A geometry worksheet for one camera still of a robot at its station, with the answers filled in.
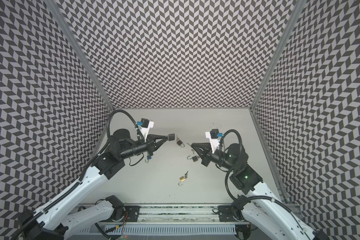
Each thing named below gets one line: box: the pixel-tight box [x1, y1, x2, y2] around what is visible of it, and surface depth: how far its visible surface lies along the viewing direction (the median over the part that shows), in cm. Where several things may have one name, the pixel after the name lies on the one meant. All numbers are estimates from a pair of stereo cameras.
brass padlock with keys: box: [178, 171, 189, 186], surface depth 86 cm
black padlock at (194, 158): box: [186, 155, 200, 162], surface depth 93 cm
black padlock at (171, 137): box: [168, 133, 175, 141], surface depth 67 cm
